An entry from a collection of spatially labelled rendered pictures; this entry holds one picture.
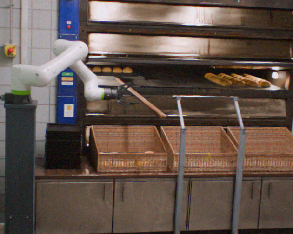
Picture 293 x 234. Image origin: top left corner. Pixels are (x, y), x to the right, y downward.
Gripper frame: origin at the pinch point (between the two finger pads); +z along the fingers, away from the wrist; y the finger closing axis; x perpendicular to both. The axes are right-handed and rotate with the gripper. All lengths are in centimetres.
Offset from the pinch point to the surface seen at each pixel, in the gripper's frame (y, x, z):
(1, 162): 67, -54, -100
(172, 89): 3, -53, 41
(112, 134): 42, -48, -10
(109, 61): -20.7, -38.3, -16.3
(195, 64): -21, -38, 55
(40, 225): 102, 1, -70
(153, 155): 48, -4, 16
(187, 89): 3, -53, 54
